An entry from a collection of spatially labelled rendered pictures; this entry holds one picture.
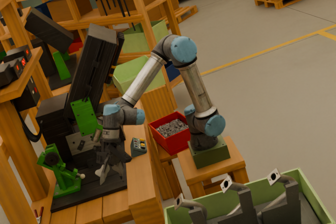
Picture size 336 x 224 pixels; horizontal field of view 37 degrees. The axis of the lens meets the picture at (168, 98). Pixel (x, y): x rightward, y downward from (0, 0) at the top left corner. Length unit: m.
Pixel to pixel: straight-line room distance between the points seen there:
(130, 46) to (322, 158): 2.63
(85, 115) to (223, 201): 1.08
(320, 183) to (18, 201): 2.22
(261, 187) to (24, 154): 1.28
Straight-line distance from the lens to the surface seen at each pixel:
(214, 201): 2.22
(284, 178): 1.84
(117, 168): 2.32
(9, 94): 2.57
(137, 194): 2.52
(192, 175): 2.60
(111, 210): 2.52
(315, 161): 4.08
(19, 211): 2.51
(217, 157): 2.63
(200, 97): 2.39
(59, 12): 6.44
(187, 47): 2.29
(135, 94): 2.39
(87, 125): 2.94
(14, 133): 2.75
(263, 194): 2.25
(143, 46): 5.58
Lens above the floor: 2.15
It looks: 21 degrees down
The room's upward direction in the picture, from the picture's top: 18 degrees counter-clockwise
